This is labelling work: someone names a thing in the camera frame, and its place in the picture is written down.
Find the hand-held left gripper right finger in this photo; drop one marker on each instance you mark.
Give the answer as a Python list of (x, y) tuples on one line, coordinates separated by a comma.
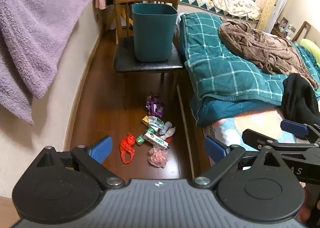
[(215, 149)]

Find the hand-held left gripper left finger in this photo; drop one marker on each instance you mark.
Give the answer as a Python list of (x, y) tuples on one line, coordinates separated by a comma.
[(101, 149)]

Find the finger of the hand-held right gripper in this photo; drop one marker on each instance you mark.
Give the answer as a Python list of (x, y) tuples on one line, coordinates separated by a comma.
[(293, 127), (257, 139)]

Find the teal plastic waste bin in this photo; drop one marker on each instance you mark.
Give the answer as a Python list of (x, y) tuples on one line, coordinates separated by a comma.
[(153, 32)]

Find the pastel cartoon bed sheet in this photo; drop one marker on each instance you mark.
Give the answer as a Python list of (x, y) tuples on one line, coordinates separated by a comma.
[(250, 120)]

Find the red plastic bag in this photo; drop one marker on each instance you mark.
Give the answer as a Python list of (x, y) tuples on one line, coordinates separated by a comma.
[(127, 144)]

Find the black cloth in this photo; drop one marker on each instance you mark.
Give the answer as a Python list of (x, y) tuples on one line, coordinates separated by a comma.
[(297, 98)]

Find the small green wrapper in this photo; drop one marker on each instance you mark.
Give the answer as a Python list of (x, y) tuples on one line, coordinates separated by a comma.
[(140, 140)]

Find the small red wrapper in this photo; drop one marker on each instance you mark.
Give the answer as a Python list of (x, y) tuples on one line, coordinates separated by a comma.
[(169, 139)]

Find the crumpled white tissue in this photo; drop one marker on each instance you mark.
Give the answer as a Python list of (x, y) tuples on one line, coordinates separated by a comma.
[(168, 129)]

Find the green white cardboard box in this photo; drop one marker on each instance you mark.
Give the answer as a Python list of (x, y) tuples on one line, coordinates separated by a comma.
[(155, 140)]

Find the crumpled white paper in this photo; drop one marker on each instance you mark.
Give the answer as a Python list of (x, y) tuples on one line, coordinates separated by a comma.
[(156, 122)]

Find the purple snack wrapper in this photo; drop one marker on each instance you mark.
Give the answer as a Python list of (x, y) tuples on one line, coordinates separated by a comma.
[(155, 106)]

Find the teal plaid blanket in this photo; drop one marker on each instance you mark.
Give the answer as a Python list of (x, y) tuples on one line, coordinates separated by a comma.
[(212, 67)]

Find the yellow green pillow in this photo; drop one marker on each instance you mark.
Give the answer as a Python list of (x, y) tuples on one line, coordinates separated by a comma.
[(311, 47)]

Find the brown fleece blanket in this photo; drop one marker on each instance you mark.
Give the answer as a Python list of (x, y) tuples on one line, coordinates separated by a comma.
[(262, 47)]

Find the wooden chair with black seat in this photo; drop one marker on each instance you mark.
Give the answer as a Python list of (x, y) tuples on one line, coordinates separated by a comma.
[(150, 66)]

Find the purple fleece towel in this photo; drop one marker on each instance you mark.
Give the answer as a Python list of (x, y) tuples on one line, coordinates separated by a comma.
[(37, 30)]

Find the triangle border bed cover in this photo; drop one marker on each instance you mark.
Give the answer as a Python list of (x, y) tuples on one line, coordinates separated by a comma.
[(197, 1)]

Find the wooden bed frame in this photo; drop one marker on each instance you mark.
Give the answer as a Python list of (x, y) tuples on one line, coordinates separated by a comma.
[(190, 143)]

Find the small picture frame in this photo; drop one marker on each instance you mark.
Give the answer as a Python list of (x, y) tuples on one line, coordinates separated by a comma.
[(283, 22)]

